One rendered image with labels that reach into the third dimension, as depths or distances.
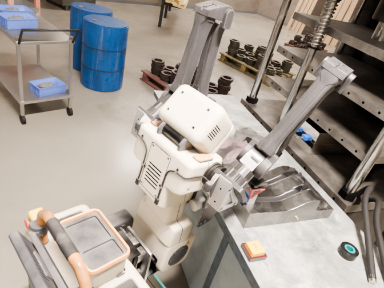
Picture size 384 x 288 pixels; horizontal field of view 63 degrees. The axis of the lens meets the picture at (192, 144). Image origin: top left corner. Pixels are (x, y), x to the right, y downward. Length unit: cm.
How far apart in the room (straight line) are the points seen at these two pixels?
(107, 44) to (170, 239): 302
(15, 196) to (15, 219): 23
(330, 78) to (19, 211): 213
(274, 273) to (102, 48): 321
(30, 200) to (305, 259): 189
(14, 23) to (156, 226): 253
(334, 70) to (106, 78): 334
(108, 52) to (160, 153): 302
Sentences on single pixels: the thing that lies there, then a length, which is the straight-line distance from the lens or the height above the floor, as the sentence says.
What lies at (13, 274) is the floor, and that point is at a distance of 220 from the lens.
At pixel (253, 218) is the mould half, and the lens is 143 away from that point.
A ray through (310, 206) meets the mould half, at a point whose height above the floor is 90.
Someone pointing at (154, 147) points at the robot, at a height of 120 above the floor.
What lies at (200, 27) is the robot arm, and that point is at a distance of 119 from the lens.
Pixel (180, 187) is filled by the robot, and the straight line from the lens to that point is 99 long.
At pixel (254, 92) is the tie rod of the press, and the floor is 88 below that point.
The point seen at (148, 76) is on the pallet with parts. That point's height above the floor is 9.
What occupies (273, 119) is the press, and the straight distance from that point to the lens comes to 256.
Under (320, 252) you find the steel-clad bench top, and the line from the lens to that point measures 155.
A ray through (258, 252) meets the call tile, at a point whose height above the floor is 84.
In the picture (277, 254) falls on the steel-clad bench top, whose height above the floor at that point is 80.
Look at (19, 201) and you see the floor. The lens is 259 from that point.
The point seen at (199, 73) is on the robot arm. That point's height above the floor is 136.
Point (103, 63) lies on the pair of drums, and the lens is 401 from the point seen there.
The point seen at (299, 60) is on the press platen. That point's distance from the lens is 240.
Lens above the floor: 178
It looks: 31 degrees down
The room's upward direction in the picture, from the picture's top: 15 degrees clockwise
